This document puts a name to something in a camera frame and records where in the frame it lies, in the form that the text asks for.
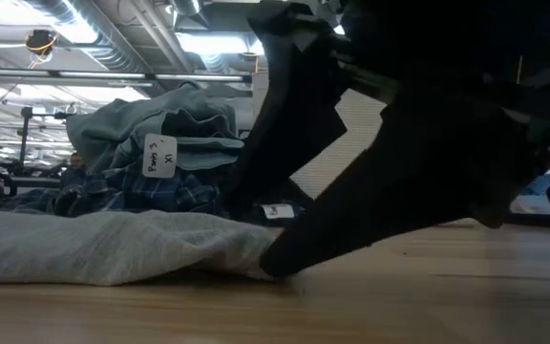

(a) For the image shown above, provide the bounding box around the white plastic bin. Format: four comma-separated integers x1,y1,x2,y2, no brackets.
250,70,390,201

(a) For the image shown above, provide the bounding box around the grey garment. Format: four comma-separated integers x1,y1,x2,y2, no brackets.
0,208,282,288

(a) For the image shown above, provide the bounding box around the black yellow ceiling device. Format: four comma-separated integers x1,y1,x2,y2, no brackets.
23,29,59,66

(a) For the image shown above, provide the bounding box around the long metal ceiling rail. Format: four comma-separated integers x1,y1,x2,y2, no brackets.
0,66,252,83

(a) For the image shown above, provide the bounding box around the blue denim garment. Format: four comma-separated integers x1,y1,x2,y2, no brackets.
112,108,246,174

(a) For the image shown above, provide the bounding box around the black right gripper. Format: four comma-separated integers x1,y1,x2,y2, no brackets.
336,0,550,178

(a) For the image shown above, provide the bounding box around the black background stand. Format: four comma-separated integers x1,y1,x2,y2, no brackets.
16,105,75,166

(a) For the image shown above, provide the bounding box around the blue plaid shirt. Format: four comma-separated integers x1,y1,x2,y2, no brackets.
0,161,238,220

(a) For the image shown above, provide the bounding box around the person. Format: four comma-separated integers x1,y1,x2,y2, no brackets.
58,151,90,190

